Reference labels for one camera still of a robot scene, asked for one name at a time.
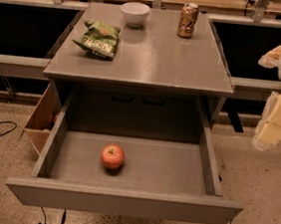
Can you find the wooden box beside cabinet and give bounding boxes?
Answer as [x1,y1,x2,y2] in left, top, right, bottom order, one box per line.
[23,85,61,154]

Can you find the green chip bag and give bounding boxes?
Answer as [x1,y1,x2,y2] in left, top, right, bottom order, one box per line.
[73,20,121,60]

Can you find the red apple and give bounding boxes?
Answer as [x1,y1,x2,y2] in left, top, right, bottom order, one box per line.
[101,144,125,169]

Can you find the open grey top drawer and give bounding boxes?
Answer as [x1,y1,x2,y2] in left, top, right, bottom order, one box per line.
[7,86,243,224]

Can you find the white ceramic bowl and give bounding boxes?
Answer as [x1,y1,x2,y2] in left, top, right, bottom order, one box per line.
[121,2,150,26]

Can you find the gold patterned drink can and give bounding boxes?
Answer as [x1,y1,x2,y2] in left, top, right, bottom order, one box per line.
[177,3,199,38]

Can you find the grey cabinet counter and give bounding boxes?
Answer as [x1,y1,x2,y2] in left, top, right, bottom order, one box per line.
[44,2,233,121]

